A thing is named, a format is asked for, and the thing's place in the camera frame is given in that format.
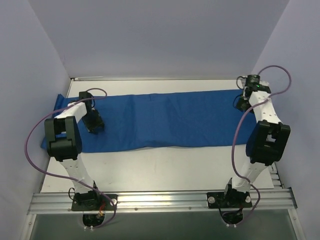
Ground blue surgical cloth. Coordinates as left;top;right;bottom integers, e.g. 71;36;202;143
39;89;258;154

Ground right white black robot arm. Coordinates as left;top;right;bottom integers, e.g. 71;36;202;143
222;74;291;207

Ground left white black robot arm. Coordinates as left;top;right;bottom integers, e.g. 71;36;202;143
44;91;105;210

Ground thin black wire loop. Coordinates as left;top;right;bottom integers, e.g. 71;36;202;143
236;76;247;90

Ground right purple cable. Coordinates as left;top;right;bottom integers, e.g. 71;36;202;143
231;65;293;226

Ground purple cable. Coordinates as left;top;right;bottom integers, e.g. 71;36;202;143
231;65;293;226
24;87;118;230

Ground back aluminium rail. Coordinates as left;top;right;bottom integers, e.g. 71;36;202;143
71;76;104;81

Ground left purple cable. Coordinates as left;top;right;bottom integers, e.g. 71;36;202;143
24;87;118;230

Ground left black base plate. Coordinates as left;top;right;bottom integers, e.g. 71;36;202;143
71;192;114;212

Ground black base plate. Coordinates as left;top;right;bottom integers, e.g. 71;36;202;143
71;192;114;212
206;191;253;209

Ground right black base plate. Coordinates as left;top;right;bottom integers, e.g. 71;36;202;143
206;191;253;209

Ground front aluminium rail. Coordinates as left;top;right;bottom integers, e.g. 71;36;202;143
27;188;297;215

